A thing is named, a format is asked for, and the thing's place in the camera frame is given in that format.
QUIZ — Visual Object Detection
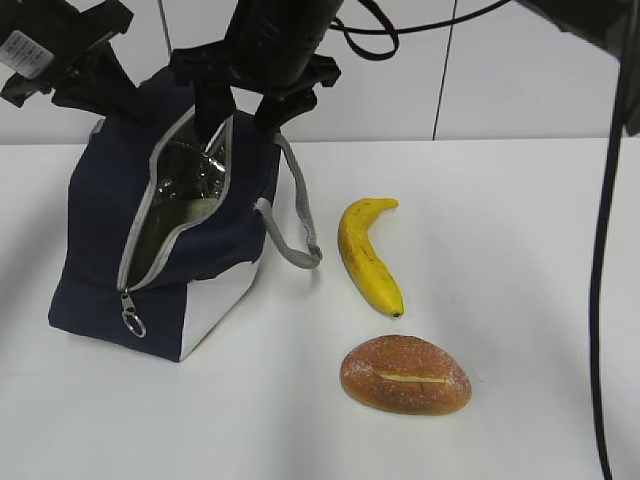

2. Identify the brown bread roll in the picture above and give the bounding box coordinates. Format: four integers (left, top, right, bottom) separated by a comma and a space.
340, 335, 472, 416

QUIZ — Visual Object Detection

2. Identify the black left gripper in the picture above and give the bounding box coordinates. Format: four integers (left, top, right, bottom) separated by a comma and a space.
1, 1, 150, 123

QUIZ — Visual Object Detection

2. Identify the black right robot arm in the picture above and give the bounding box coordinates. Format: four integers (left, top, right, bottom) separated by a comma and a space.
170, 1, 639, 140

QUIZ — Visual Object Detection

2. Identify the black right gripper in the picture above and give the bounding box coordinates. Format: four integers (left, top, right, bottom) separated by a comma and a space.
170, 0, 342, 145

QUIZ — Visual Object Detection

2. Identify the navy blue lunch bag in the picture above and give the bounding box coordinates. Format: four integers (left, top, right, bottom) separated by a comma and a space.
48, 69, 322, 362

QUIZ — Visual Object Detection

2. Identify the yellow banana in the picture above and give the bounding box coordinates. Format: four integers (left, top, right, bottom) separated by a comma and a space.
338, 197, 405, 318

